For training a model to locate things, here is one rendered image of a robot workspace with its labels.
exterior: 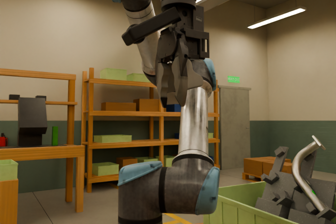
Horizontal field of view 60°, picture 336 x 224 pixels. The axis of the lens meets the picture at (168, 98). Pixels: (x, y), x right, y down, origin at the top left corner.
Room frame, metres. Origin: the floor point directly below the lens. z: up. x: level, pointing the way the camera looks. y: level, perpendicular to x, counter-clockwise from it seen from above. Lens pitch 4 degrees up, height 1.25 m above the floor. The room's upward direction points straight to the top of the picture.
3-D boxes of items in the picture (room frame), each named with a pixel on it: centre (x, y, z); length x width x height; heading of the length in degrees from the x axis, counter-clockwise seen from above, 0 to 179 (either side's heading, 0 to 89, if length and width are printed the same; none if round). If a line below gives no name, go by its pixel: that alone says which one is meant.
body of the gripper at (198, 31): (0.58, -0.03, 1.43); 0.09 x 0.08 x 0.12; 120
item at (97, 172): (6.14, 0.24, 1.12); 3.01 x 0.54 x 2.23; 122
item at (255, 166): (5.98, -2.21, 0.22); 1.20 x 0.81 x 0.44; 27
